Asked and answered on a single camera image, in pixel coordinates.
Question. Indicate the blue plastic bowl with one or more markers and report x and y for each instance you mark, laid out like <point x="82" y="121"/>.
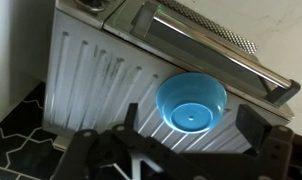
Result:
<point x="191" y="103"/>

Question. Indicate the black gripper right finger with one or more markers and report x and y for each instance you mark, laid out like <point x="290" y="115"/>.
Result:
<point x="257" y="160"/>

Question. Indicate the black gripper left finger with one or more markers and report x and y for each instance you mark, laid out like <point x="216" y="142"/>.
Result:
<point x="101" y="150"/>

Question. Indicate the silver toaster oven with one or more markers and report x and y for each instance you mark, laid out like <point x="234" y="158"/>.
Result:
<point x="101" y="76"/>

